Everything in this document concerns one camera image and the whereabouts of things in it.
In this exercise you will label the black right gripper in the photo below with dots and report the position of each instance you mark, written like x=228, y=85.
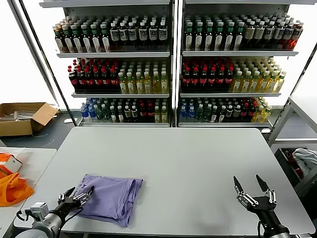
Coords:
x=268, y=215

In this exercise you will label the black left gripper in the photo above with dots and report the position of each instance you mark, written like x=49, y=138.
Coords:
x=64, y=209

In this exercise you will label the purple t-shirt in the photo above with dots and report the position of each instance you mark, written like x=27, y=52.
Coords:
x=111, y=198

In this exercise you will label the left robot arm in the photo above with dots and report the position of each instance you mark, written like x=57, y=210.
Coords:
x=47, y=225

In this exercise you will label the black storage bin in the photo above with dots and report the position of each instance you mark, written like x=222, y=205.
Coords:
x=282, y=158

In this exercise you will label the red cloth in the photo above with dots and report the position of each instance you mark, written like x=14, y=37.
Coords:
x=290, y=156

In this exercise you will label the orange bag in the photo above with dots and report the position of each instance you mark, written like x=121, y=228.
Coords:
x=12, y=191

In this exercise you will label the grey crumpled cloth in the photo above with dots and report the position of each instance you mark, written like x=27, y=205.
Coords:
x=305, y=156

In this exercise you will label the small white carton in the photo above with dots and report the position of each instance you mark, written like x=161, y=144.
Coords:
x=13, y=165

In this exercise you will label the small yellow juice bottle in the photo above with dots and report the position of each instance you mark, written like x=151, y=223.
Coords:
x=157, y=115
x=266, y=113
x=164, y=115
x=258, y=114

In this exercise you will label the orange packaging piece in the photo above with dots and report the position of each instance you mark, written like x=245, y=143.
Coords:
x=6, y=156

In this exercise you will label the small cola bottle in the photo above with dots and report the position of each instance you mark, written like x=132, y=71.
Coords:
x=245, y=111
x=150, y=114
x=252, y=111
x=143, y=114

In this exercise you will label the small dark drink bottle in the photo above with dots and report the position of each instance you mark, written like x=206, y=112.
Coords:
x=237, y=112
x=113, y=115
x=223, y=114
x=120, y=115
x=128, y=114
x=214, y=114
x=135, y=114
x=229, y=112

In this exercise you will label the blue sports drink bottle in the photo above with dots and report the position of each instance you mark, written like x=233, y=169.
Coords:
x=183, y=112
x=191, y=112
x=84, y=112
x=92, y=112

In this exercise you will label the dark green water bottle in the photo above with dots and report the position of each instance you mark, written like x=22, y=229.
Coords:
x=106, y=114
x=199, y=114
x=100, y=114
x=207, y=114

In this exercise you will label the open cardboard box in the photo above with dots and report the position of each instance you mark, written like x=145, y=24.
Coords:
x=15, y=127

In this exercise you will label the clear plastic packaging bundle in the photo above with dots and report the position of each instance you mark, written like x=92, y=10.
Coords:
x=21, y=114

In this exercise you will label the red cap cola bottle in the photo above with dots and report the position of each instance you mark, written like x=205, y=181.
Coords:
x=89, y=80
x=221, y=79
x=114, y=80
x=212, y=79
x=203, y=79
x=106, y=80
x=229, y=79
x=73, y=80
x=81, y=80
x=195, y=79
x=186, y=79
x=98, y=80

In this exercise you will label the black slanted pole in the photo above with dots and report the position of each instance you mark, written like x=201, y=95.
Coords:
x=48, y=62
x=304, y=72

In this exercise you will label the grey metal shelf unit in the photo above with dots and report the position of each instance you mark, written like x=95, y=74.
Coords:
x=240, y=53
x=114, y=54

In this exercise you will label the green label tea bottle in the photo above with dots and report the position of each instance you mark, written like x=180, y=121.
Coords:
x=189, y=37
x=209, y=37
x=67, y=39
x=96, y=39
x=199, y=37
x=220, y=37
x=239, y=37
x=230, y=37
x=86, y=39
x=105, y=39
x=76, y=39

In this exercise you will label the beige label dark bottle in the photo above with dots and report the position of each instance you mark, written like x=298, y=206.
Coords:
x=250, y=33
x=260, y=33

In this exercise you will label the blue white label bottle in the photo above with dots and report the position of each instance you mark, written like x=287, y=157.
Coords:
x=280, y=33
x=289, y=33
x=270, y=33

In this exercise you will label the amber tea bottle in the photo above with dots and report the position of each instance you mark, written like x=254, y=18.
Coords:
x=59, y=37

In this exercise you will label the red tea bottle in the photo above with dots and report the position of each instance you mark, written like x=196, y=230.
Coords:
x=298, y=34

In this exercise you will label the white label dark bottle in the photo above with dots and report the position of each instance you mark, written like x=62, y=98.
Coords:
x=123, y=33
x=153, y=33
x=115, y=33
x=163, y=33
x=133, y=33
x=143, y=33

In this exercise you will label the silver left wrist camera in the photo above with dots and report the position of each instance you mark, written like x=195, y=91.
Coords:
x=38, y=209

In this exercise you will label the grey metal frame table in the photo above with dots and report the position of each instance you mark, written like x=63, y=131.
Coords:
x=303, y=106

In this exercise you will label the grey metal frame post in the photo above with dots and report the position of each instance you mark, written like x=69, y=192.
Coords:
x=34, y=49

